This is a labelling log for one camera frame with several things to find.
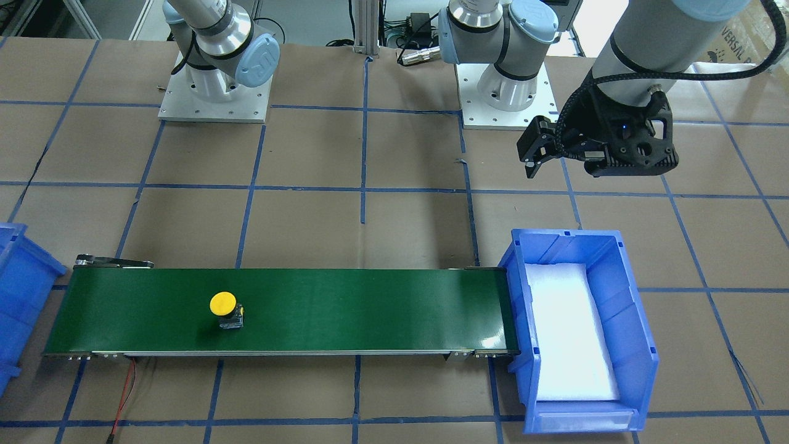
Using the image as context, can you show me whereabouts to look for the red black conveyor wires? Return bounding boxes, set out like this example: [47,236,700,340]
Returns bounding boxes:
[106,359,139,442]

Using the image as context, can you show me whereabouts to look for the yellow push button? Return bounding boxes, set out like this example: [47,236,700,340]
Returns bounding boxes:
[210,290,244,331]

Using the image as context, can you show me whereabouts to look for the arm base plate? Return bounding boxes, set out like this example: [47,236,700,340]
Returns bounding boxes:
[158,64,273,124]
[456,63,560,130]

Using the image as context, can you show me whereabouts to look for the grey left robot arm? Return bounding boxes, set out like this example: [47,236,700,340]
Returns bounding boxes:
[438,1,787,179]

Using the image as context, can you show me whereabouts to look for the cardboard box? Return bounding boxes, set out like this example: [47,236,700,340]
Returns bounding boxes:
[698,1,775,65]

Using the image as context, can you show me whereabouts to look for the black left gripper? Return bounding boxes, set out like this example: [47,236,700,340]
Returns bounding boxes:
[517,83,679,179]

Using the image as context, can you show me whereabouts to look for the aluminium frame post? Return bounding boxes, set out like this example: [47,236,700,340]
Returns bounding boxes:
[350,1,383,59]

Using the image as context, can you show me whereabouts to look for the white foam pad bin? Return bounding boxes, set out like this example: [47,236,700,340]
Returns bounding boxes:
[525,263,619,401]

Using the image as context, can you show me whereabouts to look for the green conveyor belt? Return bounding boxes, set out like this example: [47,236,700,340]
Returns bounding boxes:
[43,267,518,357]

